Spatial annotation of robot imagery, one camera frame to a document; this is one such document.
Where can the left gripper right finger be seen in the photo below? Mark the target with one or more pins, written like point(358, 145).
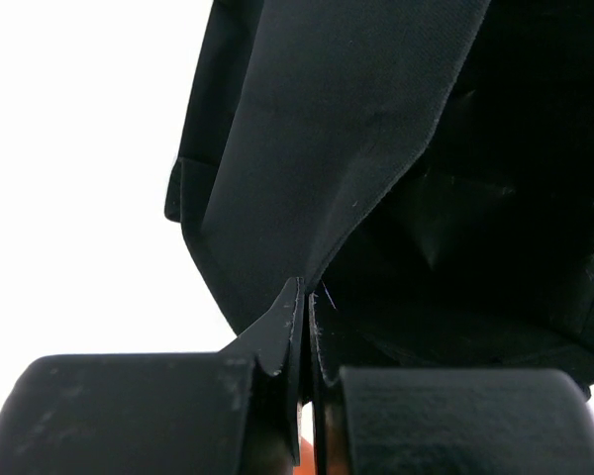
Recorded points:
point(373, 418)

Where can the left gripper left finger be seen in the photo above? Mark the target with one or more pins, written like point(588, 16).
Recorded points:
point(234, 411)

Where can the black canvas bag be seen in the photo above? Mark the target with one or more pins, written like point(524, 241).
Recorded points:
point(424, 168)

